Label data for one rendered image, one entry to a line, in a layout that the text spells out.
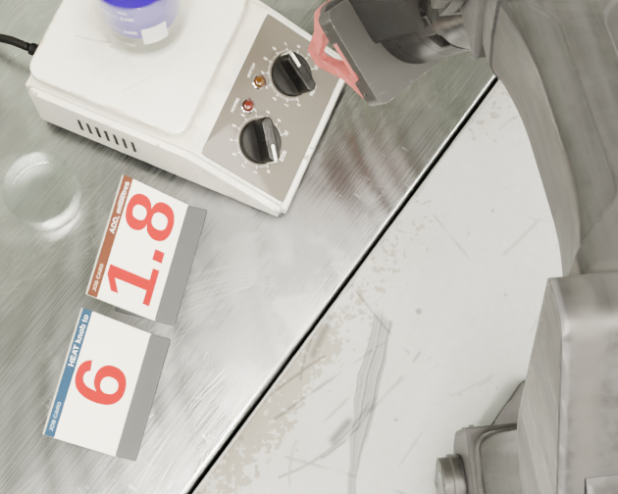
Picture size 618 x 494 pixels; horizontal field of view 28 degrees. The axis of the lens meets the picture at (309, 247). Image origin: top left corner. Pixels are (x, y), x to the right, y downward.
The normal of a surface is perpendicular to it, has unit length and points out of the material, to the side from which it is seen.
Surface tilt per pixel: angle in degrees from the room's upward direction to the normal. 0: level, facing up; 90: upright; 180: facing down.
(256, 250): 0
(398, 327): 0
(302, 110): 30
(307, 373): 0
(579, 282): 24
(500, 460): 82
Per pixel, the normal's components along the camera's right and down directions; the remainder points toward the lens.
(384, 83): 0.47, -0.02
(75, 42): 0.03, -0.25
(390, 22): -0.71, 0.58
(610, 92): -0.02, -0.63
